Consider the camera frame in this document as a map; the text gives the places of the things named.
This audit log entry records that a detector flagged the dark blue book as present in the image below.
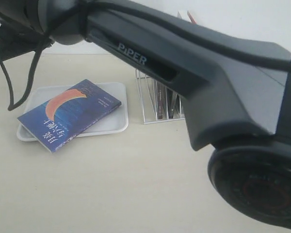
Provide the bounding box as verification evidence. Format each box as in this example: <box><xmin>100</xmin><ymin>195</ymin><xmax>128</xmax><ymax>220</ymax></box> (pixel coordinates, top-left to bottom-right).
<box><xmin>17</xmin><ymin>79</ymin><xmax>122</xmax><ymax>153</ymax></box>

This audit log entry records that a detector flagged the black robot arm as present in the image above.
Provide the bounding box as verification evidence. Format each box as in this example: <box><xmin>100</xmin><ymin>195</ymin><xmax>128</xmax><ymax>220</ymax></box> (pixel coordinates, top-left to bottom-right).
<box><xmin>0</xmin><ymin>0</ymin><xmax>291</xmax><ymax>229</ymax></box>

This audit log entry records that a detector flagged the dark brown book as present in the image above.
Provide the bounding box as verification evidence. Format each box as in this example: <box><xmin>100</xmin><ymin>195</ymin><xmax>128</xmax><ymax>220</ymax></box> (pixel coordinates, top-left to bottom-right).
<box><xmin>154</xmin><ymin>81</ymin><xmax>166</xmax><ymax>120</ymax></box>

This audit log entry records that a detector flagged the black book white spine text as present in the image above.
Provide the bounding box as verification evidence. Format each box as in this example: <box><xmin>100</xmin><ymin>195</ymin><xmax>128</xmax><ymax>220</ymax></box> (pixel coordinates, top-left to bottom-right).
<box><xmin>166</xmin><ymin>88</ymin><xmax>183</xmax><ymax>118</ymax></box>

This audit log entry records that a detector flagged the orange red book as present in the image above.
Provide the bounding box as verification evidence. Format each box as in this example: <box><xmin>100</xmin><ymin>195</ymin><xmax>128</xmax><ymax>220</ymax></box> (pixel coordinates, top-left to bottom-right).
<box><xmin>187</xmin><ymin>11</ymin><xmax>198</xmax><ymax>24</ymax></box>

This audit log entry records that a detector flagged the grey white book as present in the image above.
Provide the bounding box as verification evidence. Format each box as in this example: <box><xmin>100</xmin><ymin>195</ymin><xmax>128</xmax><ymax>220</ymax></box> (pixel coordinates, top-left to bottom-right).
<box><xmin>177</xmin><ymin>10</ymin><xmax>188</xmax><ymax>19</ymax></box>

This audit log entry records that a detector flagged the white plastic tray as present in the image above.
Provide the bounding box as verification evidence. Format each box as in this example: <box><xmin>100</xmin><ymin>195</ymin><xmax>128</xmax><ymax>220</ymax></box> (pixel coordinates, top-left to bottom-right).
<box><xmin>16</xmin><ymin>79</ymin><xmax>129</xmax><ymax>144</ymax></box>

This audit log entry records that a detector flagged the white wire book rack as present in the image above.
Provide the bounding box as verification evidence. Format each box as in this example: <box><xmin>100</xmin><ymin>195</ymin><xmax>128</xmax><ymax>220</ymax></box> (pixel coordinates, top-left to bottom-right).
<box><xmin>135</xmin><ymin>70</ymin><xmax>185</xmax><ymax>124</ymax></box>

